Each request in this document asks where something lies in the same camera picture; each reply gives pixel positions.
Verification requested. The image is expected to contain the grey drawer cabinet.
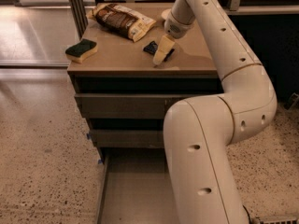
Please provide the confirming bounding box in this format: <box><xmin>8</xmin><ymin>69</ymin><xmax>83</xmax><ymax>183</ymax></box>
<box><xmin>67</xmin><ymin>3</ymin><xmax>222</xmax><ymax>159</ymax></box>

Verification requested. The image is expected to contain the top drawer front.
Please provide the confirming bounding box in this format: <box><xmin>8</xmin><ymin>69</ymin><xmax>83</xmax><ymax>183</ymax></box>
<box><xmin>75</xmin><ymin>93</ymin><xmax>189</xmax><ymax>119</ymax></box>

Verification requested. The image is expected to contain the open bottom drawer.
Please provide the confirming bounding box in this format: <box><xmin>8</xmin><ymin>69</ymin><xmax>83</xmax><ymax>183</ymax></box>
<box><xmin>96</xmin><ymin>154</ymin><xmax>179</xmax><ymax>224</ymax></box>

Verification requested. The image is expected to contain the floor vent grille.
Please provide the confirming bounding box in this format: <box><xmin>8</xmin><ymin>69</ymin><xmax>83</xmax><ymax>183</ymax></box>
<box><xmin>252</xmin><ymin>216</ymin><xmax>299</xmax><ymax>224</ymax></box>

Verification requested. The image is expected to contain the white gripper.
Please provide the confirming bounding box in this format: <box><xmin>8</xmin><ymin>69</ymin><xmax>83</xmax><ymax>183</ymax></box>
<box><xmin>153</xmin><ymin>12</ymin><xmax>194</xmax><ymax>65</ymax></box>

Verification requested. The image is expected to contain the green yellow sponge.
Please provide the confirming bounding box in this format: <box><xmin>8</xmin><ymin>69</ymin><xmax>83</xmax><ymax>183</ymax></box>
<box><xmin>65</xmin><ymin>39</ymin><xmax>97</xmax><ymax>63</ymax></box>

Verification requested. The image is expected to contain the blue rxbar wrapper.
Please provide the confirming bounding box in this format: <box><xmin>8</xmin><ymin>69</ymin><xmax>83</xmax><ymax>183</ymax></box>
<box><xmin>143</xmin><ymin>41</ymin><xmax>175</xmax><ymax>62</ymax></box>

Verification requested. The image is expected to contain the brown snack bag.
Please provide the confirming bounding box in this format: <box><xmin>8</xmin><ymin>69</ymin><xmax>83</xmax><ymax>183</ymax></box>
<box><xmin>86</xmin><ymin>3</ymin><xmax>156</xmax><ymax>42</ymax></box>

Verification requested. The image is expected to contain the white bowl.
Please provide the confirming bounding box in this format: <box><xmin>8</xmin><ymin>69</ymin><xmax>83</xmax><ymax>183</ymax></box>
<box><xmin>161</xmin><ymin>9</ymin><xmax>171</xmax><ymax>20</ymax></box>

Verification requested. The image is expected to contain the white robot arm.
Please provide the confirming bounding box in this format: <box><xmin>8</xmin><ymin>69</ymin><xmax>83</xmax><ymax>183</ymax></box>
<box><xmin>153</xmin><ymin>0</ymin><xmax>278</xmax><ymax>224</ymax></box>

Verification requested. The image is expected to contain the metal window frame post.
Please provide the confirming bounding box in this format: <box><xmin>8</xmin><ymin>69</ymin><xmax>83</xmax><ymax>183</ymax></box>
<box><xmin>68</xmin><ymin>0</ymin><xmax>88</xmax><ymax>38</ymax></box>

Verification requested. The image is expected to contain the middle drawer front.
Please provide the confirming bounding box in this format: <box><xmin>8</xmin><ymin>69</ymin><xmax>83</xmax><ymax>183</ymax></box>
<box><xmin>90</xmin><ymin>130</ymin><xmax>164</xmax><ymax>148</ymax></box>

